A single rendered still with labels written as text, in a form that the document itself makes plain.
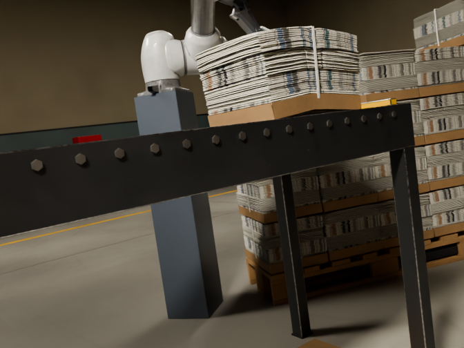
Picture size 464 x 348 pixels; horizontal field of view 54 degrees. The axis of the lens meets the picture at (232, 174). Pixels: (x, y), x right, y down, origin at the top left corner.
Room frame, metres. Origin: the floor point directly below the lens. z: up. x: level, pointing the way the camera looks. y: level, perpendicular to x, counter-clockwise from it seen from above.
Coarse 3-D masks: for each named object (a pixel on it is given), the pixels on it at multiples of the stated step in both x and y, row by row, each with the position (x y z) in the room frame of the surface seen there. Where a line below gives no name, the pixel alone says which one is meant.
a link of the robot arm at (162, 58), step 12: (156, 36) 2.02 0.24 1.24; (168, 36) 2.04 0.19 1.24; (144, 48) 2.02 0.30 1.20; (156, 48) 2.00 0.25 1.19; (168, 48) 2.01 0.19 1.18; (180, 48) 2.03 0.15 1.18; (144, 60) 2.03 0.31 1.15; (156, 60) 2.00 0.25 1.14; (168, 60) 2.01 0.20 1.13; (180, 60) 2.02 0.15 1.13; (144, 72) 2.04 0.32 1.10; (156, 72) 2.00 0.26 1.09; (168, 72) 2.02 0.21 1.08; (180, 72) 2.05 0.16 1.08
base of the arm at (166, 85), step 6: (150, 84) 2.02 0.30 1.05; (156, 84) 2.00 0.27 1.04; (162, 84) 2.00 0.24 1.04; (168, 84) 2.01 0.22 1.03; (174, 84) 2.03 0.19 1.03; (180, 84) 2.08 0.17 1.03; (150, 90) 1.99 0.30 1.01; (156, 90) 1.98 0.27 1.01; (162, 90) 1.99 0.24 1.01; (168, 90) 1.98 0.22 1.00; (180, 90) 2.05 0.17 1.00; (186, 90) 2.11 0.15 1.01; (138, 96) 2.02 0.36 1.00
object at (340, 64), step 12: (324, 36) 1.30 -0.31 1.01; (336, 36) 1.33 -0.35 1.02; (348, 36) 1.36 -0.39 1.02; (324, 48) 1.30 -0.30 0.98; (336, 48) 1.32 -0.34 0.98; (348, 48) 1.35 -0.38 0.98; (324, 60) 1.30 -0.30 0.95; (336, 60) 1.32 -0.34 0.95; (348, 60) 1.35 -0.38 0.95; (324, 72) 1.30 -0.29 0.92; (336, 72) 1.33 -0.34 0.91; (348, 72) 1.36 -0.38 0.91; (324, 84) 1.29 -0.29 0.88; (336, 84) 1.32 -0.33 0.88; (348, 84) 1.36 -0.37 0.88
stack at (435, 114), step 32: (448, 96) 2.27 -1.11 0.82; (416, 128) 2.21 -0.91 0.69; (448, 128) 2.26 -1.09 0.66; (352, 160) 2.11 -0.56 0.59; (384, 160) 2.15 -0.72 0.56; (416, 160) 2.20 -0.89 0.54; (448, 160) 2.26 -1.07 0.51; (256, 192) 2.04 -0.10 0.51; (320, 192) 2.09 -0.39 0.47; (352, 192) 2.11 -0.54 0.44; (448, 192) 2.25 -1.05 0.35; (256, 224) 2.11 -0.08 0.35; (320, 224) 2.07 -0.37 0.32; (352, 224) 2.11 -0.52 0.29; (384, 224) 2.15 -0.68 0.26; (448, 224) 2.25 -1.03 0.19; (352, 256) 2.25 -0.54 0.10; (384, 256) 2.14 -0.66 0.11; (320, 288) 2.08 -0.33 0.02
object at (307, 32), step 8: (304, 32) 1.25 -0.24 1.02; (320, 32) 1.29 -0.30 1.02; (304, 40) 1.25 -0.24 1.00; (312, 40) 1.27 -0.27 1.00; (320, 40) 1.29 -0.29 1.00; (304, 48) 1.26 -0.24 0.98; (312, 48) 1.27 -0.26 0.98; (320, 48) 1.29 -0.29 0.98; (312, 56) 1.27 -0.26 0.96; (320, 56) 1.29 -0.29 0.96; (312, 64) 1.27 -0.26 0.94; (320, 64) 1.28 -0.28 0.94; (312, 72) 1.27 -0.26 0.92; (320, 72) 1.29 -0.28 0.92; (312, 80) 1.26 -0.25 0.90; (320, 80) 1.28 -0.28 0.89; (312, 88) 1.27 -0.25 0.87; (320, 88) 1.28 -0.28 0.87; (312, 112) 1.28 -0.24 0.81
